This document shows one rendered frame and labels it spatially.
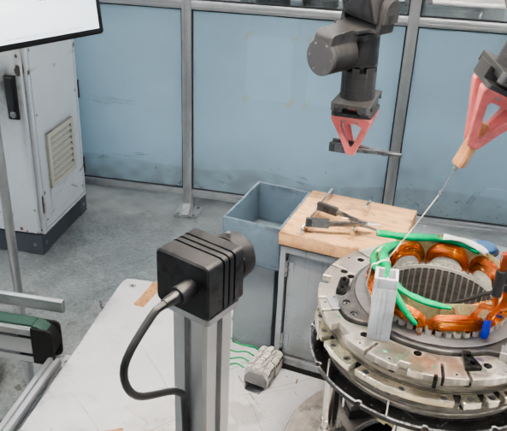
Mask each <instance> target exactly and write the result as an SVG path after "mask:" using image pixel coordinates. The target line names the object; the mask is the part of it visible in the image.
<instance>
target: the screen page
mask: <svg viewBox="0 0 507 431"><path fill-rule="evenodd" d="M96 28H99V24H98V18H97V6H96V0H0V46H2V45H6V44H15V43H20V42H25V41H30V40H34V39H40V38H48V37H53V36H58V35H63V34H68V33H72V32H81V31H86V30H91V29H96Z"/></svg>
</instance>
